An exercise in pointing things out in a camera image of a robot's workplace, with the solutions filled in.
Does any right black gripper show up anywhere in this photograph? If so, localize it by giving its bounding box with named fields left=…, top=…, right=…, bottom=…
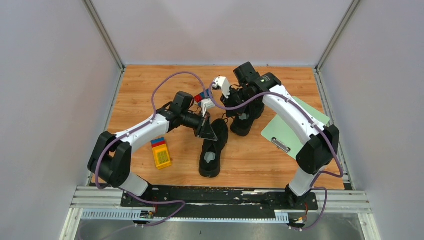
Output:
left=220, top=85, right=256, bottom=118

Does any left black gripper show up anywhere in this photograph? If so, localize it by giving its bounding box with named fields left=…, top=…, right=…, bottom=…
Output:
left=181, top=110, right=218, bottom=142

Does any black sneaker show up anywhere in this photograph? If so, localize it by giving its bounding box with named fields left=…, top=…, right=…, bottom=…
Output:
left=230, top=100, right=265, bottom=137
left=199, top=119, right=229, bottom=178

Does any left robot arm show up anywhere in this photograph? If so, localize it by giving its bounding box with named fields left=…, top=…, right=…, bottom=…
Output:
left=87, top=91, right=218, bottom=207

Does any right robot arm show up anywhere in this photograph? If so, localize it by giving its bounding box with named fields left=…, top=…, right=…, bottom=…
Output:
left=212, top=62, right=340, bottom=209

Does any toy brick car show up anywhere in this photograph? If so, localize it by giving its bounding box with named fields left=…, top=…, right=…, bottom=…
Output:
left=193, top=89, right=210, bottom=107

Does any yellow toy block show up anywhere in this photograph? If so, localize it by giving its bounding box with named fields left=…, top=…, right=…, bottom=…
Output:
left=150, top=137, right=172, bottom=170

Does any green clipboard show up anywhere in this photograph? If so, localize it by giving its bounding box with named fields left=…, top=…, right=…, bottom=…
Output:
left=261, top=96, right=330, bottom=159

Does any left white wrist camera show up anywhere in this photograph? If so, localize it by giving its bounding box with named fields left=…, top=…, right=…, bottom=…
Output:
left=200, top=98, right=216, bottom=117

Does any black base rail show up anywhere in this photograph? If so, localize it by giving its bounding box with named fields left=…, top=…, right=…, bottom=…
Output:
left=141, top=185, right=319, bottom=218

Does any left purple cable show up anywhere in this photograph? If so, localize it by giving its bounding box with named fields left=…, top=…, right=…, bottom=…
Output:
left=94, top=71, right=208, bottom=205

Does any white cable duct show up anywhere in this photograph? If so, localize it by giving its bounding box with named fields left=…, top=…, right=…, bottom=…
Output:
left=81, top=208, right=289, bottom=224

